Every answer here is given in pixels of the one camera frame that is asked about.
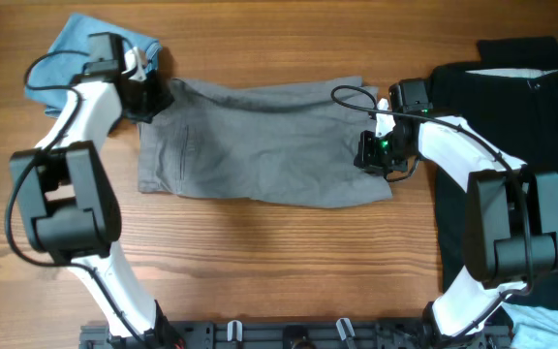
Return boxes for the grey shorts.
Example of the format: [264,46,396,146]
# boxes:
[138,76,392,208]

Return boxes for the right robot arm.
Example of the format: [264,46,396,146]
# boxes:
[355,79,558,346]

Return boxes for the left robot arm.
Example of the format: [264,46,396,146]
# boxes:
[4,32,182,348]

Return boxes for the folded blue denim garment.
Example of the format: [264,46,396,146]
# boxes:
[25,14,163,118]

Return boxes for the black garment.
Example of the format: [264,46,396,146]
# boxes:
[428,36,558,311]

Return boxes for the light blue garment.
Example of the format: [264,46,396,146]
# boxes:
[469,68,558,348]

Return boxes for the right black cable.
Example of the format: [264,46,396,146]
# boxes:
[329,84,535,340]

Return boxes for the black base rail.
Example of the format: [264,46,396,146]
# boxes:
[78,317,515,349]

